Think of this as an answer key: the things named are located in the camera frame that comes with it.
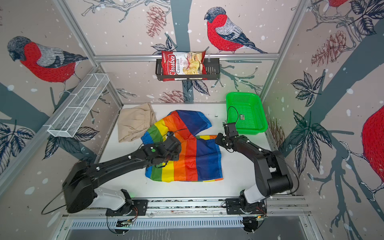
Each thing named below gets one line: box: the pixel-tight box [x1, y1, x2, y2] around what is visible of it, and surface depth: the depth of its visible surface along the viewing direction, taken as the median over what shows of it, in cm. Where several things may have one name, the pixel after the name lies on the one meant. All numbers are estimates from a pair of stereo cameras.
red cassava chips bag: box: [161, 51, 208, 82], surface depth 90 cm
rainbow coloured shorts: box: [141, 110, 224, 183], surface depth 94 cm
